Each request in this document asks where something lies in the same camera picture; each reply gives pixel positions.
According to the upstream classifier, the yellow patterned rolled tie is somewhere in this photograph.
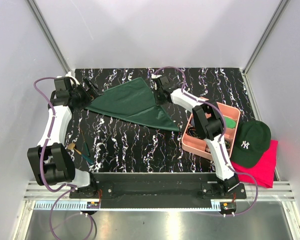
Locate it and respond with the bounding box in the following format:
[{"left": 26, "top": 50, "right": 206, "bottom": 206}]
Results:
[{"left": 224, "top": 139, "right": 231, "bottom": 150}]

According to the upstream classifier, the red folded cloth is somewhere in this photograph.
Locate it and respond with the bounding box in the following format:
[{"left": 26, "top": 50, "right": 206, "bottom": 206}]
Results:
[{"left": 230, "top": 140, "right": 278, "bottom": 189}]

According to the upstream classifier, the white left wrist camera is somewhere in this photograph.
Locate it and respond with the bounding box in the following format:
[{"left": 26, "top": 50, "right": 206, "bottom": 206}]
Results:
[{"left": 65, "top": 71, "right": 79, "bottom": 84}]

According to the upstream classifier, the dark green cloth napkin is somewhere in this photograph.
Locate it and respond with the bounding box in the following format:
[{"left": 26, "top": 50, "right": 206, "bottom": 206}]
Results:
[{"left": 86, "top": 77, "right": 180, "bottom": 132}]

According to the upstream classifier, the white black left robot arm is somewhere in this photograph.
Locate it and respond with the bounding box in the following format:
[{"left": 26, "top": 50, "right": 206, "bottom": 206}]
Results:
[{"left": 27, "top": 75, "right": 102, "bottom": 198}]

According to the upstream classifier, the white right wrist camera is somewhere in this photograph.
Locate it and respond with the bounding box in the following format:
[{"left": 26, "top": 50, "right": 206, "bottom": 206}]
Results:
[{"left": 151, "top": 74, "right": 160, "bottom": 79}]

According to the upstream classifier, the aluminium frame rail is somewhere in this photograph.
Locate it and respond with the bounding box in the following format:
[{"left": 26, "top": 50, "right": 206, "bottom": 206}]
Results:
[{"left": 27, "top": 0, "right": 75, "bottom": 76}]

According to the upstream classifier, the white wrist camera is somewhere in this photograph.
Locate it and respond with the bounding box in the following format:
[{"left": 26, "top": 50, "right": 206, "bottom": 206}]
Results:
[
  {"left": 65, "top": 71, "right": 79, "bottom": 84},
  {"left": 151, "top": 74, "right": 160, "bottom": 79}
]

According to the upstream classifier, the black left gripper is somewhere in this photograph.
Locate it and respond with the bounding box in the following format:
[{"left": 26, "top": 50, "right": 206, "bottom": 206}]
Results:
[{"left": 70, "top": 77, "right": 104, "bottom": 111}]

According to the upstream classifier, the pink divided organizer box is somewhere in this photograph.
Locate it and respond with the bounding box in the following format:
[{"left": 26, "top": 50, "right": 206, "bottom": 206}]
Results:
[{"left": 181, "top": 98, "right": 241, "bottom": 161}]

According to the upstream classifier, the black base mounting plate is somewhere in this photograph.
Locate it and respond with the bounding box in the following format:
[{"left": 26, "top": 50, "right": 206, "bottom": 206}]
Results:
[{"left": 69, "top": 172, "right": 247, "bottom": 211}]

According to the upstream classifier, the bright green rolled cloth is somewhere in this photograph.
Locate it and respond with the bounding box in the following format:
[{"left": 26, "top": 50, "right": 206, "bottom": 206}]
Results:
[{"left": 224, "top": 116, "right": 237, "bottom": 129}]

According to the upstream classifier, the dark green baseball cap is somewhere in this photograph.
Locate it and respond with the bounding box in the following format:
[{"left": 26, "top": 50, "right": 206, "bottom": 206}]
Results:
[{"left": 230, "top": 120, "right": 271, "bottom": 169}]

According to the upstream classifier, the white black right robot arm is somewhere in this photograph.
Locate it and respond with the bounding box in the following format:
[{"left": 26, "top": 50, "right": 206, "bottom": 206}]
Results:
[{"left": 153, "top": 75, "right": 240, "bottom": 199}]

